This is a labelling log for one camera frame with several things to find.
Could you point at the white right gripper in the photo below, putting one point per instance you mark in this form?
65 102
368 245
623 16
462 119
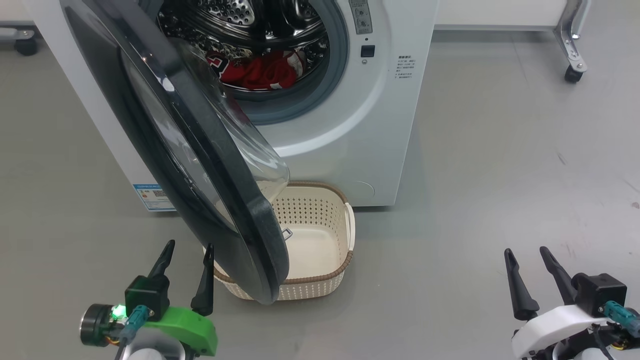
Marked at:
550 327

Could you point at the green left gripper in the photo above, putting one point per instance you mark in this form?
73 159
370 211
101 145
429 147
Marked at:
195 332

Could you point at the dark round washer door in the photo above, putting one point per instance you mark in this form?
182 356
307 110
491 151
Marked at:
200 150

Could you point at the red jersey black numbers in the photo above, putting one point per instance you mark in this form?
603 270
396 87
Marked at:
217 62

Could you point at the red shorts white stripes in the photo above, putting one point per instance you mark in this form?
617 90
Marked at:
260 72

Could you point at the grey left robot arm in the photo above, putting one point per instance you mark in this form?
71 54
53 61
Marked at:
150 353

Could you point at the cream perforated laundry basket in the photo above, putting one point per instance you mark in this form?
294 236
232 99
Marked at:
315 245

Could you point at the white front-load washing machine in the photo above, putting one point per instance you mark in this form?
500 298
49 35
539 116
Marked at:
350 150

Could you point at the steel washer drum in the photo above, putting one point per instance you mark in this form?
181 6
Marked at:
240 20

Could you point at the black door lock socket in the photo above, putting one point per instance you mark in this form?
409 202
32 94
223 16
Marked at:
368 51

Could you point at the blue energy label sticker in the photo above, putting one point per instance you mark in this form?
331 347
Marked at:
152 199

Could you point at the black caster wheel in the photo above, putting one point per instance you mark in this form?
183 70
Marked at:
26 47
573 75

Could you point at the white panel base board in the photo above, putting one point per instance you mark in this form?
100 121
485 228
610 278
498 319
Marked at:
495 12

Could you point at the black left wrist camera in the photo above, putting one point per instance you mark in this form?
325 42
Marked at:
147 297

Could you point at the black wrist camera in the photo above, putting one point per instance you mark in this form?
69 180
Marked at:
147 297
600 292

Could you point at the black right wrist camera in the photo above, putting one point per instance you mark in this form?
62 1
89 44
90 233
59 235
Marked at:
600 292

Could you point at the metal caster leg bracket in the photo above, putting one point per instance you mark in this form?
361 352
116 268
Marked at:
570 35

